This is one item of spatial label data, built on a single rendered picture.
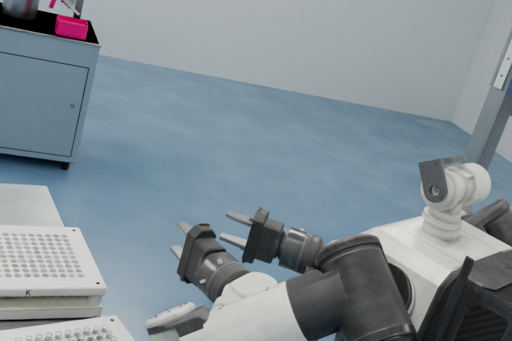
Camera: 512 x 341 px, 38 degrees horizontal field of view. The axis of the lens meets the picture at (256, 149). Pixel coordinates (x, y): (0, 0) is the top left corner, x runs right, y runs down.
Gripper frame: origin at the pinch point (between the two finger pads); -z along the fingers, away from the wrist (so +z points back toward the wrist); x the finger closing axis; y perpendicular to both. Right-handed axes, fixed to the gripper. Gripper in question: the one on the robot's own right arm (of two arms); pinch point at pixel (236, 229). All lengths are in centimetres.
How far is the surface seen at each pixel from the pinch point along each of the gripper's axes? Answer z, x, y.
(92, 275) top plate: -23.0, 11.3, -18.9
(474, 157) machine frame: 54, -12, 79
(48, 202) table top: -50, 18, 18
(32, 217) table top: -49, 18, 8
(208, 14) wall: -145, 47, 529
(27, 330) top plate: -25, 11, -42
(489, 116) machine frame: 54, -25, 79
